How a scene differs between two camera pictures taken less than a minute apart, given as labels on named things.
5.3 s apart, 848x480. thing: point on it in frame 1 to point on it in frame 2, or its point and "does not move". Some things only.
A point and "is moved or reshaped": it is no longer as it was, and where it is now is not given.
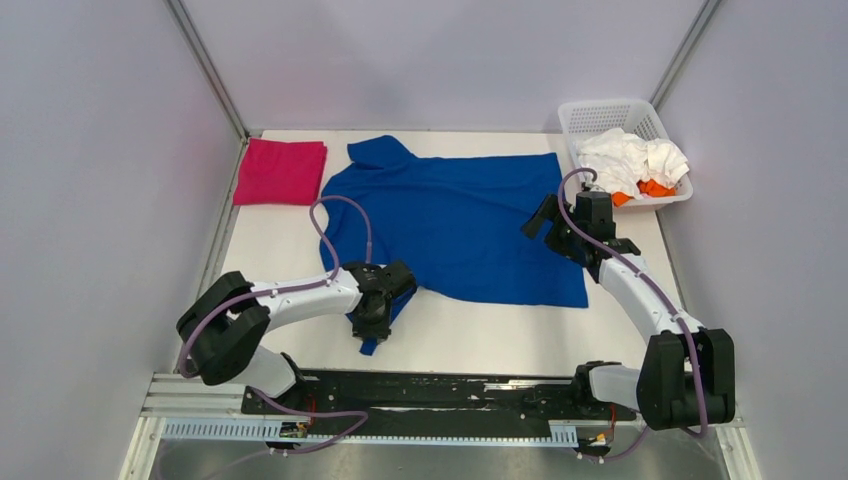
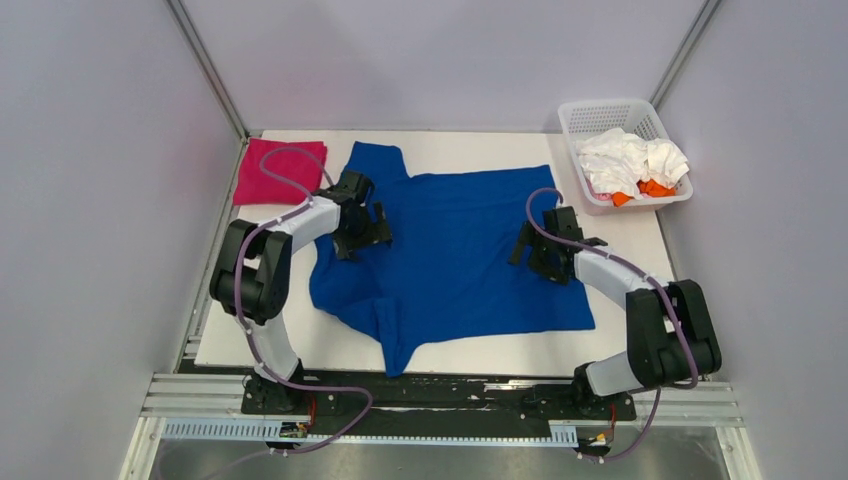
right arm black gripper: x=549 y=210 to x=528 y=236
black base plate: x=337 y=403 does not move
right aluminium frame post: x=705 y=15 does not move
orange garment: x=649 y=187 does not move
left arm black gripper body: x=375 y=325 to x=351 y=239
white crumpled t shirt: x=620 y=161 does not move
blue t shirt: x=396 y=221 is moved or reshaped
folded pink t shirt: x=274 y=172 does not move
